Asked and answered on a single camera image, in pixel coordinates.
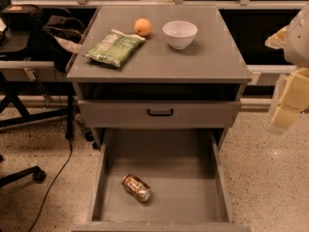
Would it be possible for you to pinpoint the closed grey top drawer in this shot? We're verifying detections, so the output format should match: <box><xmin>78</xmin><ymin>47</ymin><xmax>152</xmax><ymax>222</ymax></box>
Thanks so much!
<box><xmin>78</xmin><ymin>100</ymin><xmax>241</xmax><ymax>129</ymax></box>

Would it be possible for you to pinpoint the green chip bag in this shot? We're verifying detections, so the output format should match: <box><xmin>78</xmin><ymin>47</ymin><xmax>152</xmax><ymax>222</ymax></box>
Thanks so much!
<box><xmin>85</xmin><ymin>29</ymin><xmax>145</xmax><ymax>68</ymax></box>

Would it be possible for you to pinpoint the black office chair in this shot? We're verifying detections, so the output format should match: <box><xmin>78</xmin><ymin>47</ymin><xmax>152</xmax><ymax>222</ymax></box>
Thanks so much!
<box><xmin>0</xmin><ymin>165</ymin><xmax>46</xmax><ymax>188</ymax></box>

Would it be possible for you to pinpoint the black desk frame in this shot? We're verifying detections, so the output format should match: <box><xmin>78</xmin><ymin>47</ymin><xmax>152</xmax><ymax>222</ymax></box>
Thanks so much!
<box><xmin>0</xmin><ymin>59</ymin><xmax>75</xmax><ymax>140</ymax></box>

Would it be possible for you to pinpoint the black drawer handle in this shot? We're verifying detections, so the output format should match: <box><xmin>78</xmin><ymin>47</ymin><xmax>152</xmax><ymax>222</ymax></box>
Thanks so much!
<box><xmin>147</xmin><ymin>108</ymin><xmax>174</xmax><ymax>117</ymax></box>

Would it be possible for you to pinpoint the orange fruit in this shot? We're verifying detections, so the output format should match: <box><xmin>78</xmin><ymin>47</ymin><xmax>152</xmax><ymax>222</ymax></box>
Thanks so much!
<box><xmin>134</xmin><ymin>18</ymin><xmax>152</xmax><ymax>37</ymax></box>

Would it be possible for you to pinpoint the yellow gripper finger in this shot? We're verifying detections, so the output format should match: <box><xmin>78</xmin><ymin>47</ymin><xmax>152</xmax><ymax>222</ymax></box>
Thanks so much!
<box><xmin>265</xmin><ymin>26</ymin><xmax>289</xmax><ymax>49</ymax></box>
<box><xmin>268</xmin><ymin>68</ymin><xmax>309</xmax><ymax>134</ymax></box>

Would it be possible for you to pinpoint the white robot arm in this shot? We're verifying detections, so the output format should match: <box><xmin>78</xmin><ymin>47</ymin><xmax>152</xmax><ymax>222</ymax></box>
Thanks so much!
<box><xmin>265</xmin><ymin>4</ymin><xmax>309</xmax><ymax>134</ymax></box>

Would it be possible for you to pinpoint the orange soda can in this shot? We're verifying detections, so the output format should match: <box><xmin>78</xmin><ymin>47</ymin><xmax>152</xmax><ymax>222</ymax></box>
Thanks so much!
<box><xmin>122</xmin><ymin>174</ymin><xmax>152</xmax><ymax>202</ymax></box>

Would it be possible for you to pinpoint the black floor cable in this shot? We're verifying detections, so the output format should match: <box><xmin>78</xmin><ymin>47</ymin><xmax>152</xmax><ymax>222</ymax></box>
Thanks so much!
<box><xmin>27</xmin><ymin>77</ymin><xmax>74</xmax><ymax>232</ymax></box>

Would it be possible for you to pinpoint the open grey middle drawer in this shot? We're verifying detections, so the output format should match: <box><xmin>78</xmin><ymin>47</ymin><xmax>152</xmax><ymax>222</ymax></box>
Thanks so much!
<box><xmin>71</xmin><ymin>130</ymin><xmax>251</xmax><ymax>232</ymax></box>

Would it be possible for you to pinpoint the dark backpack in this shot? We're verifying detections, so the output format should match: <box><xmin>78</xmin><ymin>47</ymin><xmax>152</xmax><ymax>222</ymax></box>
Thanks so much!
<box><xmin>43</xmin><ymin>14</ymin><xmax>85</xmax><ymax>73</ymax></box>

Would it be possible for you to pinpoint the white bowl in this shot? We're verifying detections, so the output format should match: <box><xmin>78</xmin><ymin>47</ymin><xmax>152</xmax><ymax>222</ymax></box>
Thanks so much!
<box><xmin>162</xmin><ymin>20</ymin><xmax>198</xmax><ymax>49</ymax></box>

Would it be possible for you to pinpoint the grey drawer cabinet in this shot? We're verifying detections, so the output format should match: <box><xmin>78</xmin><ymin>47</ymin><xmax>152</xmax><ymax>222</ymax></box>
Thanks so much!
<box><xmin>68</xmin><ymin>4</ymin><xmax>250</xmax><ymax>143</ymax></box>

